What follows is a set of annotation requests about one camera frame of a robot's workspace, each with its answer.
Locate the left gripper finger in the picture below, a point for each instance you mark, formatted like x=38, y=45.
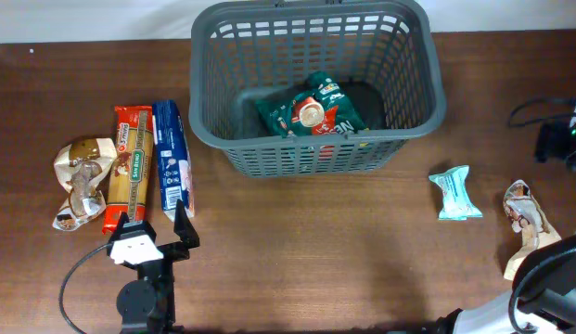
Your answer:
x=123, y=220
x=183, y=227

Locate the beige brown snack bag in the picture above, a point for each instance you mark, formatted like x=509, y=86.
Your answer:
x=527, y=219

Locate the light teal tissue pack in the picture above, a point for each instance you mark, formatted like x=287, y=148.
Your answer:
x=456, y=204

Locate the green Nescafe coffee bag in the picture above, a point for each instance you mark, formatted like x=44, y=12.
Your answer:
x=322, y=108

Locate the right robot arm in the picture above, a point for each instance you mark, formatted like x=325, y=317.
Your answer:
x=543, y=295

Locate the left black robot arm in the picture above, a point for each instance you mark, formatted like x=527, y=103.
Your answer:
x=147, y=304

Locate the blue pasta pack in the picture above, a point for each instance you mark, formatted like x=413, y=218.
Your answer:
x=173, y=159

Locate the San Remo spaghetti pack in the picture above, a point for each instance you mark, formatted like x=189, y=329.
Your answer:
x=129, y=173

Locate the crumpled beige clear wrapper bag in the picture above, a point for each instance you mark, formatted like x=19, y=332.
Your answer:
x=80, y=167

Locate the grey plastic shopping basket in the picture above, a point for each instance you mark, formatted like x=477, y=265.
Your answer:
x=380, y=52

